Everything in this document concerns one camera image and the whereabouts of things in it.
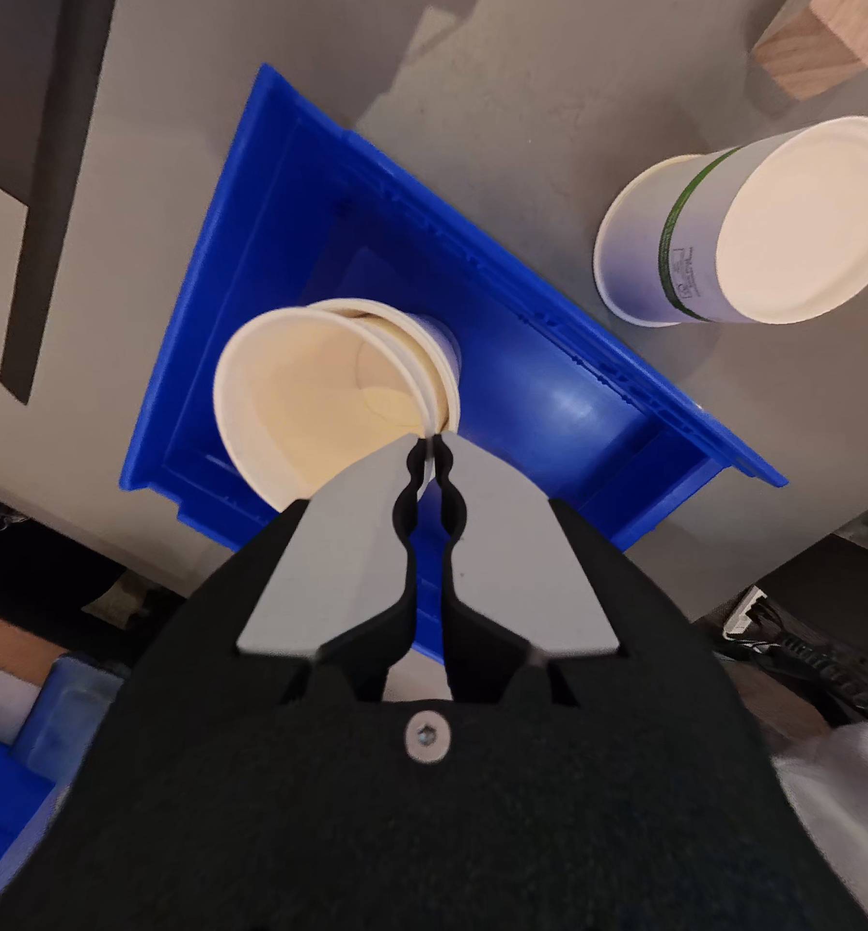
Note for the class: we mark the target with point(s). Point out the wooden desk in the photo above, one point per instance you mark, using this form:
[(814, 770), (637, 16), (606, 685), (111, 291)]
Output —
[(5, 640)]

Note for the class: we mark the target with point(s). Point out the person's light clothing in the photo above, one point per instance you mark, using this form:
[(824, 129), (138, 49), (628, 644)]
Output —
[(841, 814)]

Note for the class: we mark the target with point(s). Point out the wooden cube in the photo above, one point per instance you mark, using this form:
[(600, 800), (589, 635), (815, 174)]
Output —
[(812, 51)]

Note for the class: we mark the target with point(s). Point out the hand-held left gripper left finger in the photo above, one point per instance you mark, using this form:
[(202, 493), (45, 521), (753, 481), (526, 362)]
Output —
[(332, 567)]

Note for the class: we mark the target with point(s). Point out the white paper cup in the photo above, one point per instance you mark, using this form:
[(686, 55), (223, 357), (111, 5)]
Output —
[(445, 349), (768, 240), (428, 378), (295, 407)]

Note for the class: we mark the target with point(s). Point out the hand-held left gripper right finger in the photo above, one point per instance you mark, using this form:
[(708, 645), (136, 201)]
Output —
[(528, 567)]

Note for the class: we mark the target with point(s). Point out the black office chair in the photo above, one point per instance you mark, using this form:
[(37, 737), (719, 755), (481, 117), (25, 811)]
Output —
[(826, 582)]

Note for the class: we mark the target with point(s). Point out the blue plastic bin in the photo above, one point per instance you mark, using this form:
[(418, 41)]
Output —
[(550, 393), (5, 814)]

